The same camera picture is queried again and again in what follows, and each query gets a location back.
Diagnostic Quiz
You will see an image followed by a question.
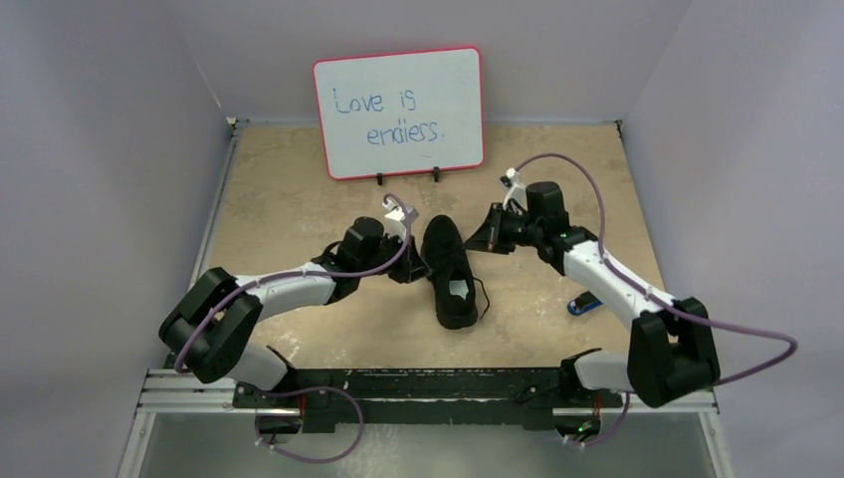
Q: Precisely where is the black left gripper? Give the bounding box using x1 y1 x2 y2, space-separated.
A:
357 231 432 284

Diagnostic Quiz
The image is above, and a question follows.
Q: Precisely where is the black shoe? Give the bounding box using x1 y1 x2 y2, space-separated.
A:
421 215 479 330

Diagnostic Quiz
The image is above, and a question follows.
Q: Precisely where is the black shoelace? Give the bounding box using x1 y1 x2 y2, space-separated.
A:
473 277 491 322

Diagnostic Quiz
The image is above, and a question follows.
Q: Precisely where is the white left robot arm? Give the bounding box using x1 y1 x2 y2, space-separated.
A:
158 217 430 407

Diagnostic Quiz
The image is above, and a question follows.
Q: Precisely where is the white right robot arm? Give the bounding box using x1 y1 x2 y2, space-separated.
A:
465 181 721 408

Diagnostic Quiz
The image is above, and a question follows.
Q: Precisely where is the blue black marker eraser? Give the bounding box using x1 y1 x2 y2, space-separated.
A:
566 292 602 317

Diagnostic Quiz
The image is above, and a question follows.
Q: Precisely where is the red framed whiteboard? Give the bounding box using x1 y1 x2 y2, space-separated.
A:
312 46 485 180

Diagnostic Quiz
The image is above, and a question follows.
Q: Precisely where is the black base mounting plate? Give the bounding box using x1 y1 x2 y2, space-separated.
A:
233 366 623 434

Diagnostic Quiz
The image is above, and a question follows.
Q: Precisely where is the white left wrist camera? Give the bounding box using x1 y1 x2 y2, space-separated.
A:
383 198 419 240

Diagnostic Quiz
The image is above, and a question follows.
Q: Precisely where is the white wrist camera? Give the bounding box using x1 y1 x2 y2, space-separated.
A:
499 167 528 211
383 198 419 240

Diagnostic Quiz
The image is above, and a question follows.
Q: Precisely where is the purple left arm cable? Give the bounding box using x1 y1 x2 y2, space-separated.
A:
172 192 415 464

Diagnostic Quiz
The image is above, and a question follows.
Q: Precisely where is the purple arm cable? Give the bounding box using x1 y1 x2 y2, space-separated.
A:
172 192 415 464
514 152 799 450

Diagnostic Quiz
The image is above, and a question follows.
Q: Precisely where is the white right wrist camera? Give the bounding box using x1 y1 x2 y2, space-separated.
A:
499 167 528 211

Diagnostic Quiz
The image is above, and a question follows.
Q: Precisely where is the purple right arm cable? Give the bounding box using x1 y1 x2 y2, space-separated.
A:
514 152 799 450

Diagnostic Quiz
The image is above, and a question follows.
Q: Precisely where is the aluminium extrusion rail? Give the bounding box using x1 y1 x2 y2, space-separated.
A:
137 369 720 416

